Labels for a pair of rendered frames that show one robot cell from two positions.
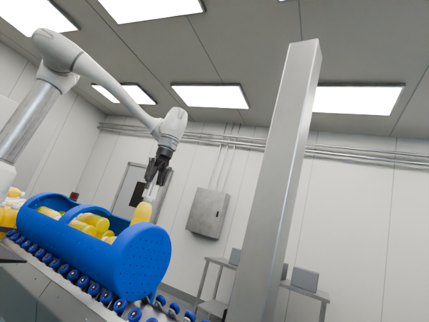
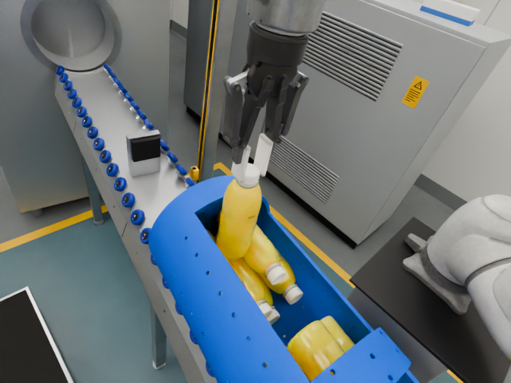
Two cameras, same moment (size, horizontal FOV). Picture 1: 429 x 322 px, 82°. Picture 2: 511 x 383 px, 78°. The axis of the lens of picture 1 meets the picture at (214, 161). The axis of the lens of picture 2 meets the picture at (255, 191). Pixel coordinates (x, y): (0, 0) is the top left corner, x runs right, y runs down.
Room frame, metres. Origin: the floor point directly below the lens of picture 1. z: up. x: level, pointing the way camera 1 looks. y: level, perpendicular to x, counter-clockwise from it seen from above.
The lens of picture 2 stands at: (1.53, 0.33, 1.66)
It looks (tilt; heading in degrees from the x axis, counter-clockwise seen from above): 41 degrees down; 190
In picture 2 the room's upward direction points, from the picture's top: 15 degrees clockwise
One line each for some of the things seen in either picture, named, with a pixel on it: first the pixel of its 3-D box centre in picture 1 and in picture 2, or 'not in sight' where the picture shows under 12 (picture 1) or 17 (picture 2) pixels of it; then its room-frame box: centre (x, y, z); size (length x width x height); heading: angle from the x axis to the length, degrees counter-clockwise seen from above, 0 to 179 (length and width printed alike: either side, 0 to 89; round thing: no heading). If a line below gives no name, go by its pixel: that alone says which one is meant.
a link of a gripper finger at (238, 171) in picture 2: (154, 192); (240, 161); (1.13, 0.22, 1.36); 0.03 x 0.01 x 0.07; 55
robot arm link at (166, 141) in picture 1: (168, 144); (286, 0); (1.11, 0.23, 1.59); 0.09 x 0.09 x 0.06
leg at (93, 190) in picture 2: not in sight; (91, 185); (0.47, -0.80, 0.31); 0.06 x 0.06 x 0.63; 55
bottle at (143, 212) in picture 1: (140, 221); (239, 215); (1.11, 0.24, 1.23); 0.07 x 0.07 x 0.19
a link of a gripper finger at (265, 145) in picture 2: (147, 190); (262, 155); (1.09, 0.25, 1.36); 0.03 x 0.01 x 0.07; 55
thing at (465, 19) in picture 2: not in sight; (449, 11); (-0.46, 0.67, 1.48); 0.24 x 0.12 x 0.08; 71
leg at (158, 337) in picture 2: not in sight; (159, 334); (1.03, 0.01, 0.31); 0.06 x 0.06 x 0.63; 55
